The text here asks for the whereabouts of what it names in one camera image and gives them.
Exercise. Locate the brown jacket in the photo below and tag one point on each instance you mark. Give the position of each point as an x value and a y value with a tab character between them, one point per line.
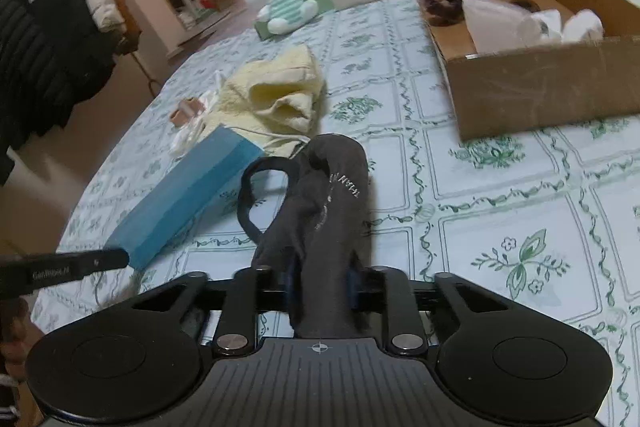
128	27

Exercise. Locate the small brown object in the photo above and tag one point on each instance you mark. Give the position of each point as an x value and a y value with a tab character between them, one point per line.
183	113

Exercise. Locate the dark brown furry item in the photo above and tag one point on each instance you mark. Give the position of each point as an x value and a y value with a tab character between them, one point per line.
442	9

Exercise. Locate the black jacket with small logo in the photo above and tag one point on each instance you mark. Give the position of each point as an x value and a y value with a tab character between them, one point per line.
75	37

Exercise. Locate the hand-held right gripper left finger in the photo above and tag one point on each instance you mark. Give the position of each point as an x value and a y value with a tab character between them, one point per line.
292	294

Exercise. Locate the black fabric loop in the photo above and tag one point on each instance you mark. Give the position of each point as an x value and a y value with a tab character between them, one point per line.
243	202

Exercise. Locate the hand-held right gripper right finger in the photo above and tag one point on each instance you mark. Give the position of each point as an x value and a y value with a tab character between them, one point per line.
355	292

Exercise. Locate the person's left hand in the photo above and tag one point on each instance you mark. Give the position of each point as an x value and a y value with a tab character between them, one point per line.
12	337

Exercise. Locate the cardboard box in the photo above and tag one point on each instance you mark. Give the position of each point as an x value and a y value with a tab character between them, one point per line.
530	92

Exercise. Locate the dark grey sock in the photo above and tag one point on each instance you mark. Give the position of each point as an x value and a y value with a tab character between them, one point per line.
320	207

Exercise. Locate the white cloth with pink print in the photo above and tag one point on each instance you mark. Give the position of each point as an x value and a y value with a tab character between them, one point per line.
192	138

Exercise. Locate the white soft cloth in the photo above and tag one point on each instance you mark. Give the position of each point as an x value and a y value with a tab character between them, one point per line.
582	24

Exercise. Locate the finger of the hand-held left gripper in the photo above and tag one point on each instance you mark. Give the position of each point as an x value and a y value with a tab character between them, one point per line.
102	260

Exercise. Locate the black ribbed puffer jacket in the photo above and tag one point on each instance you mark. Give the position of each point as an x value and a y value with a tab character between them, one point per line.
25	82

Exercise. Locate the pale yellow towel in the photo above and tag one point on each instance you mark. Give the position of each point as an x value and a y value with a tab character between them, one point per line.
270	92

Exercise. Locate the blue face mask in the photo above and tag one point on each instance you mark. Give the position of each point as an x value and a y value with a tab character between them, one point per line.
185	197

